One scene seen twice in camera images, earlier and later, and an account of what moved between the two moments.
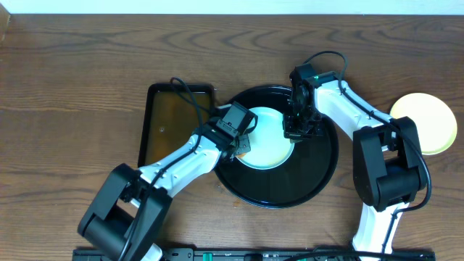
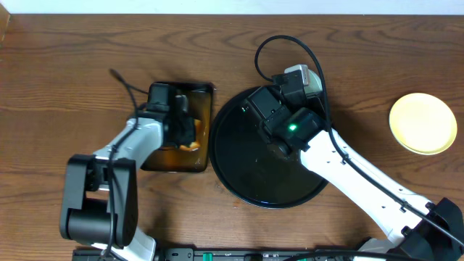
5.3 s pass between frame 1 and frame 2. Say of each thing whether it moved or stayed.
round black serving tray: stayed
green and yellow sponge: moved
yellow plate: stayed
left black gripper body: moved
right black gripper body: moved
